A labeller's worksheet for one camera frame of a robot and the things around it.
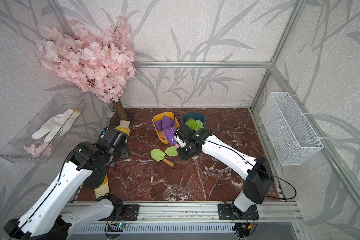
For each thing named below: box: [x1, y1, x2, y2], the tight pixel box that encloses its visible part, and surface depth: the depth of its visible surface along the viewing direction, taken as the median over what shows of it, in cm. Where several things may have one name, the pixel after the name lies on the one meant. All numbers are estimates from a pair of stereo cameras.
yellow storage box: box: [152, 112, 180, 144], surface depth 108 cm
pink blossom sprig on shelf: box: [23, 143, 53, 158], surface depth 60 cm
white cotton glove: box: [31, 109, 82, 143], surface depth 68 cm
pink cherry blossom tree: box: [35, 15, 136, 121], surface depth 75 cm
